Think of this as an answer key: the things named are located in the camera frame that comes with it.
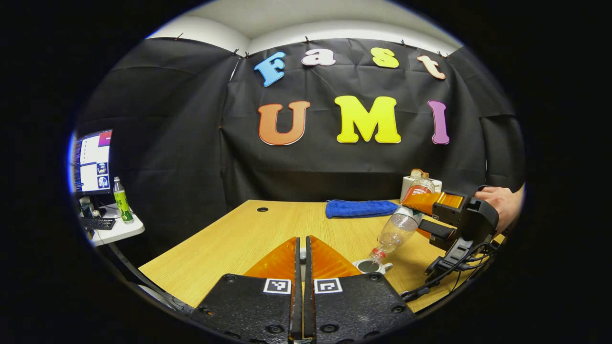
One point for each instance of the clear plastic water bottle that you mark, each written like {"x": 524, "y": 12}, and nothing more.
{"x": 399, "y": 229}

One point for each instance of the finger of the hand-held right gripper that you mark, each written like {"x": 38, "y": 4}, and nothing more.
{"x": 437, "y": 230}
{"x": 435, "y": 201}

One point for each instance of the bread slice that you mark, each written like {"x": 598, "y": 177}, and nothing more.
{"x": 418, "y": 173}

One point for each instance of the blue towel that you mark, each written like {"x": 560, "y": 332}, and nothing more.
{"x": 361, "y": 209}

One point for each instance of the white teacup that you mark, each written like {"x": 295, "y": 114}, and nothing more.
{"x": 368, "y": 266}

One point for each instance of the white side table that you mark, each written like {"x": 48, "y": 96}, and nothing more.
{"x": 119, "y": 231}

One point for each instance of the white toaster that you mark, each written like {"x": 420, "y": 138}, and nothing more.
{"x": 406, "y": 184}

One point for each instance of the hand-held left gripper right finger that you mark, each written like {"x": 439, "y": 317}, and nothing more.
{"x": 354, "y": 310}

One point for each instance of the green drink bottle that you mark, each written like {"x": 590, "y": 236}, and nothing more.
{"x": 123, "y": 203}

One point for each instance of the computer monitor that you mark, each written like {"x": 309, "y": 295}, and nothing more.
{"x": 91, "y": 162}

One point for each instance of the black backdrop cloth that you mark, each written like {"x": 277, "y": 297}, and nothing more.
{"x": 334, "y": 167}

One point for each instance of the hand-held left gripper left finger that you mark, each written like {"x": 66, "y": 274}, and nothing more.
{"x": 258, "y": 310}

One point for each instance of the black keyboard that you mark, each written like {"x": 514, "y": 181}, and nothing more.
{"x": 98, "y": 223}

